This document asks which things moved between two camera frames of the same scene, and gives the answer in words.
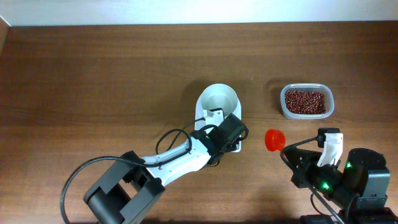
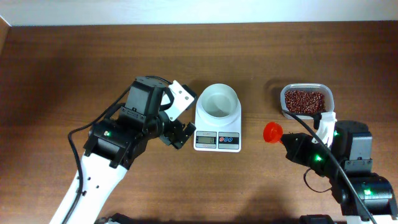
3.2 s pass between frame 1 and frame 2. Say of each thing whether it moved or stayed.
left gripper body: moved
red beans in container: stayed
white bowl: stayed
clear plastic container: stayed
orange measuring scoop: moved
